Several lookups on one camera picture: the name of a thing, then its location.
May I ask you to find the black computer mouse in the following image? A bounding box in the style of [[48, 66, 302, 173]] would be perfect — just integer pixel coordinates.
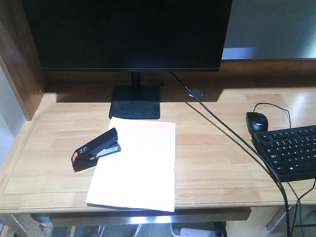
[[246, 112, 268, 135]]

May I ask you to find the black computer monitor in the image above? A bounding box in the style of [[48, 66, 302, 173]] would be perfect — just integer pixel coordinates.
[[22, 0, 233, 119]]

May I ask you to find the black keyboard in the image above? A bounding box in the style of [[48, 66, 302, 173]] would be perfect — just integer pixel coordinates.
[[252, 125, 316, 182]]

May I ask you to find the white power strip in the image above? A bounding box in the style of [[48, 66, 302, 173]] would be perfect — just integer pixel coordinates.
[[170, 223, 216, 237]]

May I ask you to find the wooden desk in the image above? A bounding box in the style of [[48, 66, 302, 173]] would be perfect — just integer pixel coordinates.
[[0, 0, 316, 237]]

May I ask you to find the white paper sheet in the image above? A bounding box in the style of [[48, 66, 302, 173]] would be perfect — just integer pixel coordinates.
[[86, 117, 176, 212]]

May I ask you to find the black monitor cable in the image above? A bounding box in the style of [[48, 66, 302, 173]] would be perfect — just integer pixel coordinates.
[[169, 71, 291, 237]]

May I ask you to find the black orange stapler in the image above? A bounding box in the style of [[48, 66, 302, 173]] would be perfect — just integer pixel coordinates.
[[71, 128, 121, 172]]

